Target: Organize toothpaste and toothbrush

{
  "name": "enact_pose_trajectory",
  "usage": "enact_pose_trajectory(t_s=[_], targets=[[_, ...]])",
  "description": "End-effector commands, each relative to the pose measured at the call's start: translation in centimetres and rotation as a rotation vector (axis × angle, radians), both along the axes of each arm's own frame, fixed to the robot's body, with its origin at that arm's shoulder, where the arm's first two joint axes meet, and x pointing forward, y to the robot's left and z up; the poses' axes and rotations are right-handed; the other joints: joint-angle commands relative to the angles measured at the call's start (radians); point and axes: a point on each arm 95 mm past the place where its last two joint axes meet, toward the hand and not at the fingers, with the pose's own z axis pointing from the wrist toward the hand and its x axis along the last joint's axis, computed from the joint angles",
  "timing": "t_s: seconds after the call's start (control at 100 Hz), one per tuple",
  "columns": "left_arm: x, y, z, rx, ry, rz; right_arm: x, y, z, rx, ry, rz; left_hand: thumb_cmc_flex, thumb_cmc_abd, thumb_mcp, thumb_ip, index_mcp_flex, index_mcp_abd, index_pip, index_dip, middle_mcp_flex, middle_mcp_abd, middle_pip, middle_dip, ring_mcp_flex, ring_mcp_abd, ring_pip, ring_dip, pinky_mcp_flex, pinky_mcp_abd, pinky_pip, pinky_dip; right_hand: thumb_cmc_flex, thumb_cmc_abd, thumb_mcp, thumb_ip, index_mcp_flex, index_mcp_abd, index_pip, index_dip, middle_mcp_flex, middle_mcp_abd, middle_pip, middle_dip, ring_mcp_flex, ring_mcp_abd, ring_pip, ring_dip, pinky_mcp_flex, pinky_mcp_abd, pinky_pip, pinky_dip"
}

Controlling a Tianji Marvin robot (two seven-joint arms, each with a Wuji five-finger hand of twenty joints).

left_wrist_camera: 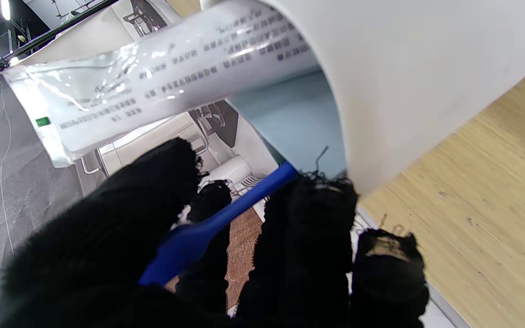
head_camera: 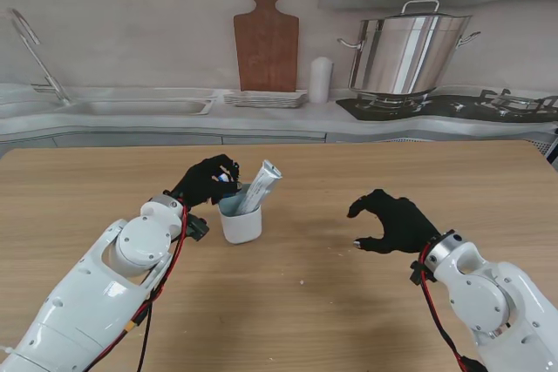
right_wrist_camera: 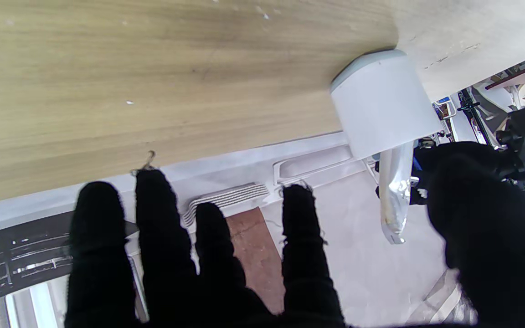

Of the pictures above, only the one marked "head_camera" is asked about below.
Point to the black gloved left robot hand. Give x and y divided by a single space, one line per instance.
200 182

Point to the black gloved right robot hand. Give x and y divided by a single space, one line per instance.
405 228

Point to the blue toothbrush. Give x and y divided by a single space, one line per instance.
223 177

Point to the white toothpaste tube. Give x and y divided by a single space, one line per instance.
261 187

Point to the white toothbrush holder cup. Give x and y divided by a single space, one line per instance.
242 228

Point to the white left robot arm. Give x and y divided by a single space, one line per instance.
96 285

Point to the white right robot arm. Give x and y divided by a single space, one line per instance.
488 302

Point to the steel kitchen sink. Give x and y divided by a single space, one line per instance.
144 107

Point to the stack of white plates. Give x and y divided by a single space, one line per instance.
265 99

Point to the black gas stove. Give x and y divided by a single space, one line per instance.
444 108

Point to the brown wooden cutting board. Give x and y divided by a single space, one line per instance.
267 49

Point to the white cylindrical bottle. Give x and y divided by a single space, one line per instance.
321 82

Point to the perforated metal panel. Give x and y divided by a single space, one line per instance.
548 147

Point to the large steel stock pot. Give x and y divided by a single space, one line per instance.
405 54

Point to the steel kitchen faucet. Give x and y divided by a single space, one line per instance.
41 62

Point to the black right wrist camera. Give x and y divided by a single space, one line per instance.
416 272

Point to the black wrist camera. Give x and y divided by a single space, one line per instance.
198 228
416 272

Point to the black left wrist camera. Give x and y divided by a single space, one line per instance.
198 228

